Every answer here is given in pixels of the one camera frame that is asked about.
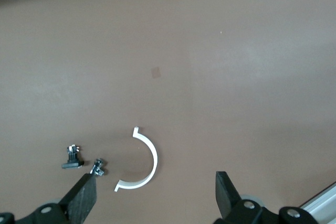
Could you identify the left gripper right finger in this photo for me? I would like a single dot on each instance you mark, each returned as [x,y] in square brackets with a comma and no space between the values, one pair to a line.
[225,195]

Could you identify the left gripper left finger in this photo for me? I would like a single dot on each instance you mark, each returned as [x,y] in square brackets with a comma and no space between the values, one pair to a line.
[81,197]

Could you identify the small black switch part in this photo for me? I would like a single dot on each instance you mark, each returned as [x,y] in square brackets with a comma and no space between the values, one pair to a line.
[72,165]

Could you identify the small metal switch part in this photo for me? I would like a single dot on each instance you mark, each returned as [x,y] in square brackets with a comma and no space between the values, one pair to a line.
[98,167]

